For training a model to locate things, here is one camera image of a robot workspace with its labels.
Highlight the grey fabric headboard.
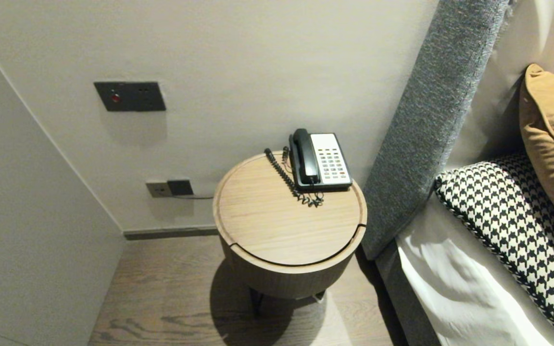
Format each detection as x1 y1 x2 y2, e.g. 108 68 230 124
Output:
362 0 510 260

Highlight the dark wall switch panel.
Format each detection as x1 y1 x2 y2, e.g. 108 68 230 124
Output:
94 81 166 112

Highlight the houndstooth patterned pillow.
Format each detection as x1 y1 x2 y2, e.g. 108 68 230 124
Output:
434 150 554 346

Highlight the white pillow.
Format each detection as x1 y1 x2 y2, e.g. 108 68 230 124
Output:
445 0 554 172

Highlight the black plug adapter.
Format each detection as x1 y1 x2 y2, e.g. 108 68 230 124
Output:
167 179 194 196

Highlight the dark baseboard strip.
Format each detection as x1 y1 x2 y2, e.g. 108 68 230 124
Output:
123 226 220 241

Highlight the black telephone handset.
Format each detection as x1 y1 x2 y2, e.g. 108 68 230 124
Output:
292 128 321 185

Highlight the black and white telephone base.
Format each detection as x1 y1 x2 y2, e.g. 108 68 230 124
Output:
289 133 353 192

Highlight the grey upholstered bed frame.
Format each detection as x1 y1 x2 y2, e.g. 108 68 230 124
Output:
375 239 444 346

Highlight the black coiled telephone cord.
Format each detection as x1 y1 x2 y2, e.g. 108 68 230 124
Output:
264 147 325 208

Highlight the white bed sheet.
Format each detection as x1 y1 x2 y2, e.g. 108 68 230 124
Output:
395 191 554 346

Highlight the round wooden bedside table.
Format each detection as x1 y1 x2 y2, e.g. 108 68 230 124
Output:
213 150 368 318

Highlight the mustard brown cushion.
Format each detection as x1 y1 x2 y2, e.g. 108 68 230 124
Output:
519 63 554 241

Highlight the metal wall socket plate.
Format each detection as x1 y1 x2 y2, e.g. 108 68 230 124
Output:
146 181 173 198

